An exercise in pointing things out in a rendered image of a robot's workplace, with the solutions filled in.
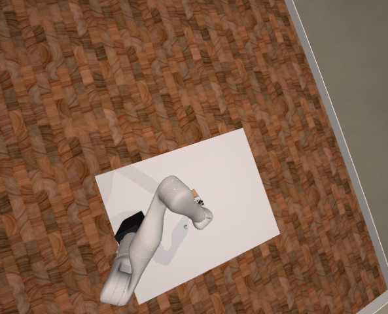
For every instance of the tan square mat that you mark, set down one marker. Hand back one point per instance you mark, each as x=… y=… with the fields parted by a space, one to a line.
x=194 y=193

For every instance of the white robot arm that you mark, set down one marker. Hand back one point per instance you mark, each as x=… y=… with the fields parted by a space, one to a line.
x=136 y=249

